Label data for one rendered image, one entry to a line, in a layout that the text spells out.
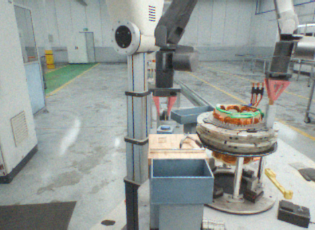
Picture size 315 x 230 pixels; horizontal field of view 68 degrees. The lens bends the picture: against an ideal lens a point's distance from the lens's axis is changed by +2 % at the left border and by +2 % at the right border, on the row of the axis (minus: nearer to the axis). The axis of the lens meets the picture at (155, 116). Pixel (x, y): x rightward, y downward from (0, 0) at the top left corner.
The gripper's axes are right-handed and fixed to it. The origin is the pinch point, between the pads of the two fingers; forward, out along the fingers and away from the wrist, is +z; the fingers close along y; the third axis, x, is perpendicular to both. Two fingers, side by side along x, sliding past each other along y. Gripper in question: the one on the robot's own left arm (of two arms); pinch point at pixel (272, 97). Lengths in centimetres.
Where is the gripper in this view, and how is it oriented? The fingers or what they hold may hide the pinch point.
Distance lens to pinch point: 97.6
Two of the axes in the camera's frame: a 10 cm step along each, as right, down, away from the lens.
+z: -0.9, 9.6, 2.6
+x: -9.8, -1.3, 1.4
